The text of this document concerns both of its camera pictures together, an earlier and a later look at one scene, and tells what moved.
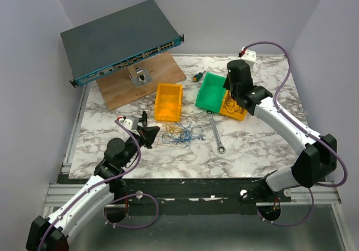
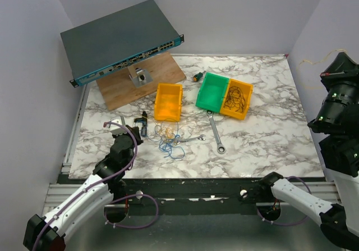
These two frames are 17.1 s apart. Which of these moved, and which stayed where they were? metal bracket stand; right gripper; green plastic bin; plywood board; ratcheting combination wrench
Moved: right gripper
Stayed: ratcheting combination wrench; metal bracket stand; green plastic bin; plywood board
